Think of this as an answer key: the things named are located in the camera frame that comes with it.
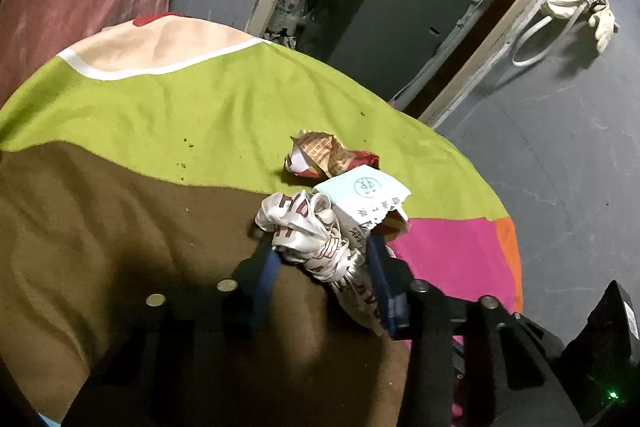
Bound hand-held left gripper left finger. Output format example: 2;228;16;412
60;227;282;427

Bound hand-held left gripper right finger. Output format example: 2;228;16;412
366;237;583;427

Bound white red-print plastic bag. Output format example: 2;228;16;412
255;189;396;338

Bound brown red snack packet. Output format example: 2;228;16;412
285;131;383;180

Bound colourful patchwork blanket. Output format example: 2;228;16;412
0;14;523;427

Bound clear plastic bottle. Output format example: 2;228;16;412
272;0;308;32

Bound grey metal cabinet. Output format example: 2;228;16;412
300;0;474;100

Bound white rubber glove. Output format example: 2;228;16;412
587;0;621;54

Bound white hose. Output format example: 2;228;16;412
511;0;608;68

